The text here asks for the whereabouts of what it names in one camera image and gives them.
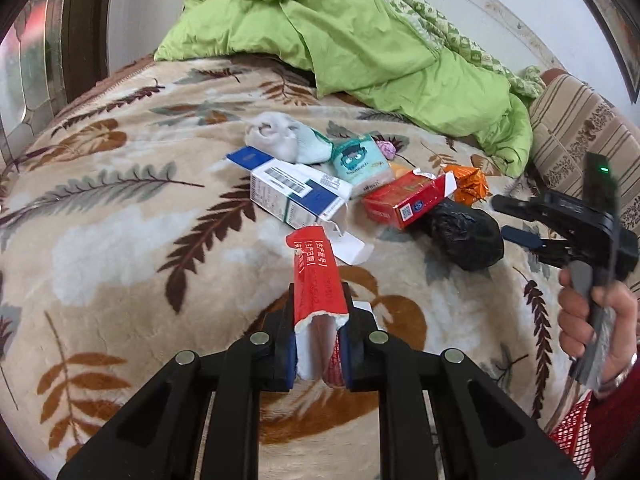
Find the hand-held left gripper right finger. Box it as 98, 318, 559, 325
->
337, 282, 583, 480

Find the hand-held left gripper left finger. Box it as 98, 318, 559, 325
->
56, 282, 298, 480

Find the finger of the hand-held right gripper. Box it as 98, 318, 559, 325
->
501, 226, 551, 261
491, 194, 553, 223

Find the black plastic bag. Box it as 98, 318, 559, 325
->
425, 199, 504, 272

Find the orange foil wrapper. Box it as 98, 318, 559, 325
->
442, 164, 488, 206

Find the torn red white packet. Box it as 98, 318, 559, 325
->
286, 226, 349, 388

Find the red mesh basket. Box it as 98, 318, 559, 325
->
547, 392, 596, 480

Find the person's right forearm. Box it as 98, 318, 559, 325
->
585, 382, 640, 480

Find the person's right hand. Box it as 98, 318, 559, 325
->
557, 267, 640, 386

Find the striped brown cushion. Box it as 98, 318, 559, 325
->
527, 67, 640, 241

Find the white paper scrap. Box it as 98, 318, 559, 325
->
325, 220, 373, 264

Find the red carton box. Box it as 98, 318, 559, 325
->
361, 170, 458, 231

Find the blue white carton box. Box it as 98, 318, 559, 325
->
226, 146, 353, 228

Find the teal tissue pack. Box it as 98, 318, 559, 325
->
330, 134, 396, 198

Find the white crumpled sock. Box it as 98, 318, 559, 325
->
243, 111, 335, 164

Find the leaf print blanket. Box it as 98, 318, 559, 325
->
0, 52, 601, 480

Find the green quilt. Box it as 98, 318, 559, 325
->
154, 0, 546, 178

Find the framed wall picture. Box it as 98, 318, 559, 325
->
555, 0, 640, 106

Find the dark wooden door frame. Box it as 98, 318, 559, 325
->
62, 0, 118, 106

